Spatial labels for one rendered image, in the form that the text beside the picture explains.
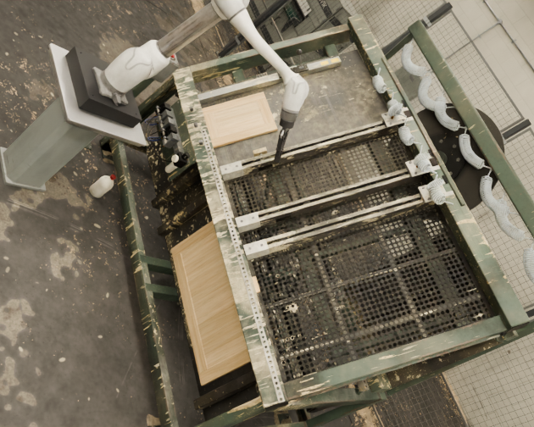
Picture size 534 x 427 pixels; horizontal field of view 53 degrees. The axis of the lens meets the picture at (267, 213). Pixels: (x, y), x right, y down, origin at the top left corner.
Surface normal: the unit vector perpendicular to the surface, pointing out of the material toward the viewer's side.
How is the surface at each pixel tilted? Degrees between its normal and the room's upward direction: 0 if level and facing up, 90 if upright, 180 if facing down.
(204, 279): 90
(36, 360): 0
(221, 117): 56
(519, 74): 90
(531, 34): 90
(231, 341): 90
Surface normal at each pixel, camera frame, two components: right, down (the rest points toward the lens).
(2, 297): 0.76, -0.50
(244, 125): -0.07, -0.47
